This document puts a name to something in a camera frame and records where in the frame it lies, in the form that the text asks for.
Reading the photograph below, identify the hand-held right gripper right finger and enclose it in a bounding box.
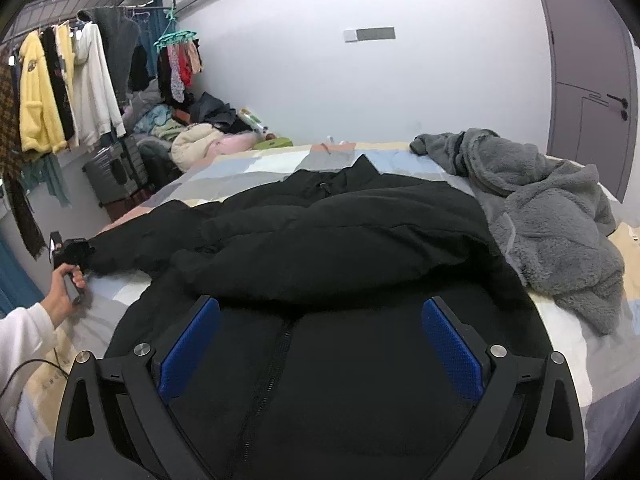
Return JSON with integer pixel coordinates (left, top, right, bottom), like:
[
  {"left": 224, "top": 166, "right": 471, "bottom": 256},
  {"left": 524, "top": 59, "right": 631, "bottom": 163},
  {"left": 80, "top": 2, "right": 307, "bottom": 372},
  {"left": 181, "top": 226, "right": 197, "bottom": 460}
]
[{"left": 421, "top": 296, "right": 586, "bottom": 480}]

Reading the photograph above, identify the grey door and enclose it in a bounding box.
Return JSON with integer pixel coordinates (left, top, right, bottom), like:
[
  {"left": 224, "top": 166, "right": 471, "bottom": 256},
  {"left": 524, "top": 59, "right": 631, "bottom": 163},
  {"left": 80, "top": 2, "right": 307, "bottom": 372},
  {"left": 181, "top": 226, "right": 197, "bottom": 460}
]
[{"left": 529, "top": 0, "right": 640, "bottom": 204}]

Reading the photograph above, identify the grey wall switch panel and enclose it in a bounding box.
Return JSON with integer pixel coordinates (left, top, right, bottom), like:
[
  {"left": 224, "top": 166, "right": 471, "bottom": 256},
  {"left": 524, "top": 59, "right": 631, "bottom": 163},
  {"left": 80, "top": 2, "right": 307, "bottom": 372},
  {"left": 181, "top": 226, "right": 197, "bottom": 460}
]
[{"left": 344, "top": 26, "right": 397, "bottom": 42}]

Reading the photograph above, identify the yellow fleece jacket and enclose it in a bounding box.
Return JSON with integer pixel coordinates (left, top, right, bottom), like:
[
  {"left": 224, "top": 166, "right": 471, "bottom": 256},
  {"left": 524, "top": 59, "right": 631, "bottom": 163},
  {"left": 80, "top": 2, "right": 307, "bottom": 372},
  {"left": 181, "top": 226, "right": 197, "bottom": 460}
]
[{"left": 19, "top": 30, "right": 69, "bottom": 155}]

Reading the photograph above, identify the black door handle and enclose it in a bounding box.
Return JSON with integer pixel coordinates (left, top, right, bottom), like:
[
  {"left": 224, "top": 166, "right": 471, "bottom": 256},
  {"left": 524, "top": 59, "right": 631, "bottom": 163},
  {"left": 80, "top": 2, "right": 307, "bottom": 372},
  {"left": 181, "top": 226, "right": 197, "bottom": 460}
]
[{"left": 606, "top": 94, "right": 630, "bottom": 122}]

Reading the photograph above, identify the bed with patchwork sheet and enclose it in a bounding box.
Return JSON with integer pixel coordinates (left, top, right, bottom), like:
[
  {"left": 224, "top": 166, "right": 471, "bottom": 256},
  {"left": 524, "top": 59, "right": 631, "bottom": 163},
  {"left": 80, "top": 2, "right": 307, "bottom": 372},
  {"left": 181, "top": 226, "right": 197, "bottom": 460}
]
[{"left": 12, "top": 141, "right": 640, "bottom": 480}]

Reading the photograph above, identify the white hooded jacket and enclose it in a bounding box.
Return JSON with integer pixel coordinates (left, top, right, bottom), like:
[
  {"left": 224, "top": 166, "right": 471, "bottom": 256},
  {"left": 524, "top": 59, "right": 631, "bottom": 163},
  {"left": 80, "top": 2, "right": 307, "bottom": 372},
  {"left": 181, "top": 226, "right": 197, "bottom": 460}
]
[{"left": 69, "top": 20, "right": 127, "bottom": 151}]

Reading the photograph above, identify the metal clothes rack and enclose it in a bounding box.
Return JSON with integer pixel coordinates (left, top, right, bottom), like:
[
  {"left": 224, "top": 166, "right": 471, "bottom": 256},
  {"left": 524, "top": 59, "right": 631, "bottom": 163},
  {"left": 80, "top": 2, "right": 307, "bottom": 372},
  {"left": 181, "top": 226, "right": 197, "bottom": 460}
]
[{"left": 0, "top": 0, "right": 177, "bottom": 61}]

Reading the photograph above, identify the brown checked scarf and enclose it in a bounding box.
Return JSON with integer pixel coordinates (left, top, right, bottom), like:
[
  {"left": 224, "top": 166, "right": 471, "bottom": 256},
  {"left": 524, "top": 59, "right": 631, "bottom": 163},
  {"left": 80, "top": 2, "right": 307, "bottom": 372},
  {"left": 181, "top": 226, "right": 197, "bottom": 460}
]
[{"left": 0, "top": 45, "right": 47, "bottom": 261}]

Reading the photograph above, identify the pile of assorted clothes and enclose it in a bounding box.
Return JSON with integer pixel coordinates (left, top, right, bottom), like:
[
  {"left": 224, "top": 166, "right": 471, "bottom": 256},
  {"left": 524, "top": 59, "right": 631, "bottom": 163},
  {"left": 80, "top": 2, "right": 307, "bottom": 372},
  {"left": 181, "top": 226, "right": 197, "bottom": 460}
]
[{"left": 122, "top": 91, "right": 293, "bottom": 173}]

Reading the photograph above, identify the person's left hand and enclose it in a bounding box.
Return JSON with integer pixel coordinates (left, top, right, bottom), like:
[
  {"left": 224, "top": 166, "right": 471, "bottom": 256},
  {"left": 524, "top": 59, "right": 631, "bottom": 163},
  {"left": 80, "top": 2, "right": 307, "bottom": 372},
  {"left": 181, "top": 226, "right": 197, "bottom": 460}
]
[{"left": 39, "top": 263, "right": 88, "bottom": 328}]

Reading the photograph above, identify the dark grey suitcase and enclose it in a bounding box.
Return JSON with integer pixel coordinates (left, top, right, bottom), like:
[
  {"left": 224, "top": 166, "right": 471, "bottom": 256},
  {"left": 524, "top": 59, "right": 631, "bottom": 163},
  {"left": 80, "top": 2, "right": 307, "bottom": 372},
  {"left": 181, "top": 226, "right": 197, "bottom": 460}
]
[{"left": 81, "top": 135, "right": 151, "bottom": 207}]

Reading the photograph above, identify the dark grey hanging coat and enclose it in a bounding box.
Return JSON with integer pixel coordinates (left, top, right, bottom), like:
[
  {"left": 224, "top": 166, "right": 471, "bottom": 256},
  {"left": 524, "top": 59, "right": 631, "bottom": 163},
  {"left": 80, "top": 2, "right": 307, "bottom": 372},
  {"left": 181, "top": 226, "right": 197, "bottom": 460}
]
[{"left": 77, "top": 6, "right": 142, "bottom": 106}]

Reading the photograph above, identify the person's left forearm white sleeve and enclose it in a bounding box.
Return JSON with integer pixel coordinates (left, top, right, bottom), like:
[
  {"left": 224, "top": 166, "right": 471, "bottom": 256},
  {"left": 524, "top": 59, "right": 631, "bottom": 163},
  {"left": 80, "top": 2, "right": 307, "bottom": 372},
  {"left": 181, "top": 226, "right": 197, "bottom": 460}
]
[{"left": 0, "top": 303, "right": 57, "bottom": 421}]

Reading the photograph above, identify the black puffer jacket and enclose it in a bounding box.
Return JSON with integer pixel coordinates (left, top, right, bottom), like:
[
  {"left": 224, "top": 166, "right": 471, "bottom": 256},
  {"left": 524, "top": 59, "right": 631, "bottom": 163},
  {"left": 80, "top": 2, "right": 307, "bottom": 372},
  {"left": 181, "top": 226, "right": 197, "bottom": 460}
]
[{"left": 86, "top": 155, "right": 553, "bottom": 480}]

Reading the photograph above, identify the grey fleece jacket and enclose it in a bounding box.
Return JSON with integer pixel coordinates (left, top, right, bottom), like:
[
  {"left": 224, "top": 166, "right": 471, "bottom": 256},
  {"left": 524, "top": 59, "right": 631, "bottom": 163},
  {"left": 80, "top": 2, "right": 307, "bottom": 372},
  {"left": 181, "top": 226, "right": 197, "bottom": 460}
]
[{"left": 410, "top": 128, "right": 626, "bottom": 337}]

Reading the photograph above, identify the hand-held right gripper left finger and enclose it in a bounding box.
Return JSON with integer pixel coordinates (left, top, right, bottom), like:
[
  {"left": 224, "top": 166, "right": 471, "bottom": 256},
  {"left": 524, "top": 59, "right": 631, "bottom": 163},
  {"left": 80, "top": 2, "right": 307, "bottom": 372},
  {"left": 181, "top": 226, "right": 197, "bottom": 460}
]
[{"left": 52, "top": 295, "right": 221, "bottom": 480}]

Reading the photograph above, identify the black cable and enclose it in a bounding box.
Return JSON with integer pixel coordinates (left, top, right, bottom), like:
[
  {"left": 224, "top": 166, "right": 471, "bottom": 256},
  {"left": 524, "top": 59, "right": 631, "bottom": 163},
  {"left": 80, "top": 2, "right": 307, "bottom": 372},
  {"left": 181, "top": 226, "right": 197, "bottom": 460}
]
[{"left": 0, "top": 350, "right": 76, "bottom": 401}]

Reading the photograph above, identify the green clip hanger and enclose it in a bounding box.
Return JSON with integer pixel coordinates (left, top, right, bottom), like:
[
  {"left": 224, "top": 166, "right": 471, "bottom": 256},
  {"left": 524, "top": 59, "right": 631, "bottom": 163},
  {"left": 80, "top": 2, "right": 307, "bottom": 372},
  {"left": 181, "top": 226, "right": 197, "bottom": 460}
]
[{"left": 153, "top": 2, "right": 199, "bottom": 56}]

